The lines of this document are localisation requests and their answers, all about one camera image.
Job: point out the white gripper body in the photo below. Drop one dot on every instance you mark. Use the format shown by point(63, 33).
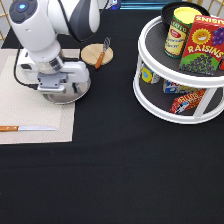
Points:
point(76, 70)

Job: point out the round silver metal plate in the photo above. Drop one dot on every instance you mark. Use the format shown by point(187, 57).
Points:
point(71, 93)

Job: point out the fork with wooden handle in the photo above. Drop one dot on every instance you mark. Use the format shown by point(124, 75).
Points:
point(106, 45)

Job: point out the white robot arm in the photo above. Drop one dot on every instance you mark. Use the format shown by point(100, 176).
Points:
point(37, 23)

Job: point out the round wooden coaster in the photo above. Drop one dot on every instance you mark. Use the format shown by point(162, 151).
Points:
point(90, 54)

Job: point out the beige woven placemat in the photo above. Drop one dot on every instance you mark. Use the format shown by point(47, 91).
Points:
point(23, 106)

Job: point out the small yellow blue carton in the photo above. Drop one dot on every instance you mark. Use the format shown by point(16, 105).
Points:
point(148, 75)

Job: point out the white blue yellow box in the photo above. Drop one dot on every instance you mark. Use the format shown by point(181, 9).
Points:
point(171, 87)

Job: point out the white two-tier turntable rack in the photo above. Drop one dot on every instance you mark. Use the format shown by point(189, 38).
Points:
point(151, 53)

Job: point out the black bowl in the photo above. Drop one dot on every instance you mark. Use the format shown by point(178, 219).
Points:
point(168, 10)

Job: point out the yellow-lidded parmesan can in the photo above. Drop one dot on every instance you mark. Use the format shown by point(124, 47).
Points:
point(183, 18)

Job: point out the red cookie box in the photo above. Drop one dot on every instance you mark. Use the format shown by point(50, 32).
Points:
point(187, 101)

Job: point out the red raisins box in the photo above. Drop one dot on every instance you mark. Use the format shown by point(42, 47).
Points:
point(204, 48)

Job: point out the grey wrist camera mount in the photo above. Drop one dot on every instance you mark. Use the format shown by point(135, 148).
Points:
point(52, 82)

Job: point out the knife with wooden handle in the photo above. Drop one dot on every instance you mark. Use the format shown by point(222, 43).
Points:
point(26, 128)

